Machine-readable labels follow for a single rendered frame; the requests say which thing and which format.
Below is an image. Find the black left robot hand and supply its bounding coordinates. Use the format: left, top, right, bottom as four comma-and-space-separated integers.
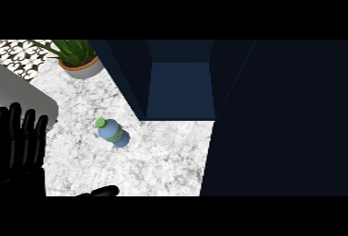
0, 101, 121, 197

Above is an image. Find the blue water bottle green cap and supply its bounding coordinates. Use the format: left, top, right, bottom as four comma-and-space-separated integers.
95, 117, 132, 148

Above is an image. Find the dark navy open cabinet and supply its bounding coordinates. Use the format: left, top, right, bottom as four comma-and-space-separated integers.
87, 39, 258, 122

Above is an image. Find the grey rounded appliance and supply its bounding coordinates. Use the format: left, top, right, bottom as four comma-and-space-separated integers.
0, 64, 61, 131

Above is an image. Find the green plant in grey pot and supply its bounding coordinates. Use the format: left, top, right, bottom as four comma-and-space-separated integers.
28, 39, 106, 80

